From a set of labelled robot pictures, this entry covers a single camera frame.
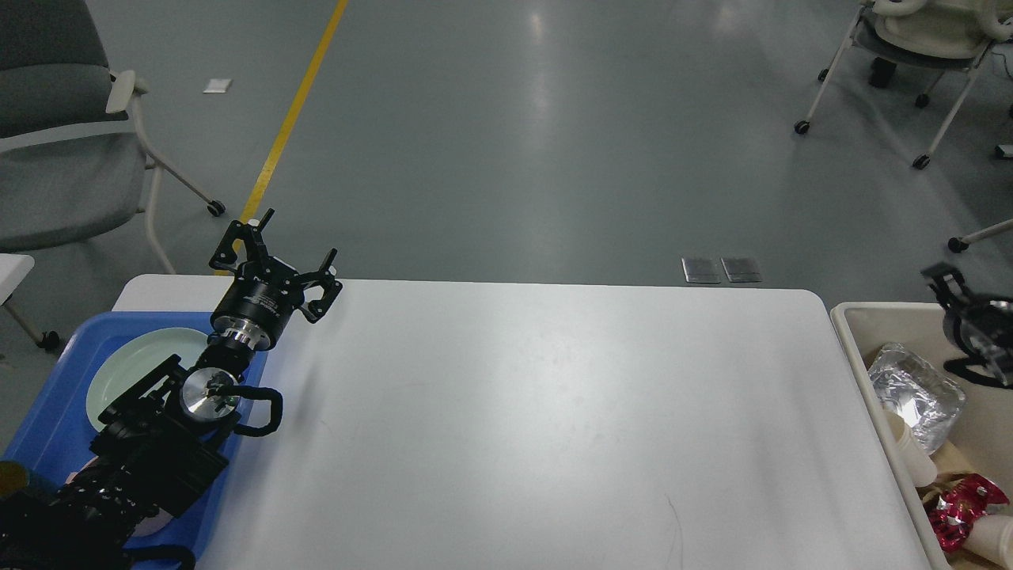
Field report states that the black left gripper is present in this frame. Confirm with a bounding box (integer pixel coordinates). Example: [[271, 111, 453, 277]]
[[209, 210, 343, 352]]

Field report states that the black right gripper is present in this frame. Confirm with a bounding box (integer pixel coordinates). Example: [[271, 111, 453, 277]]
[[921, 263, 1013, 390]]

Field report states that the aluminium foil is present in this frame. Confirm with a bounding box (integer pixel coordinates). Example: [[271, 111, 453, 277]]
[[867, 342, 967, 455]]

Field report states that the brown paper bag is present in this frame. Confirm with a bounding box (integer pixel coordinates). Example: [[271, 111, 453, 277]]
[[918, 440, 982, 570]]

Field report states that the white paper cup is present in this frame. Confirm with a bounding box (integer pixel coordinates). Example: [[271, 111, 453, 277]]
[[883, 408, 939, 488], [962, 515, 1012, 569]]

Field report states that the crushed red snack wrapper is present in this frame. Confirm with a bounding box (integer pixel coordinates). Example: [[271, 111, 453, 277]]
[[921, 472, 1011, 554]]

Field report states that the green plate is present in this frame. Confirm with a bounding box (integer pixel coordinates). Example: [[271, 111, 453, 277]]
[[85, 327, 207, 431]]

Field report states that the dark teal mug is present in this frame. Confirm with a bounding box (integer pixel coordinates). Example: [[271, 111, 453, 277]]
[[0, 461, 32, 498]]

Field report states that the pink mug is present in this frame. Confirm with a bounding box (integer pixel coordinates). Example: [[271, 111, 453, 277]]
[[131, 509, 173, 538]]

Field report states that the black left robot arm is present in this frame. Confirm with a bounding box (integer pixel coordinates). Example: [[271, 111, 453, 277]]
[[2, 209, 343, 569]]

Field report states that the white chair at right edge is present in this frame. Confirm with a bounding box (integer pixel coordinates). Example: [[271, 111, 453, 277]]
[[948, 142, 1013, 254]]

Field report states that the beige plastic bin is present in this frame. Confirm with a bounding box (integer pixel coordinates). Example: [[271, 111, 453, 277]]
[[831, 302, 1012, 569]]

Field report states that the grey floor plate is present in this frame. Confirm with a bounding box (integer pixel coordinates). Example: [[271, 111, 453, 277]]
[[681, 257, 723, 284], [721, 256, 764, 283]]

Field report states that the grey office chair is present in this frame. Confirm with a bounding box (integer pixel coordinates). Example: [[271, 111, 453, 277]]
[[1, 1, 225, 272]]

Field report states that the white side table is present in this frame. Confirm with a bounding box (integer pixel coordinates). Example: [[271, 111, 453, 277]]
[[1, 253, 61, 354]]

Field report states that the blue plastic tray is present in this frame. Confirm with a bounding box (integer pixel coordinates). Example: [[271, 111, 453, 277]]
[[12, 313, 265, 569]]

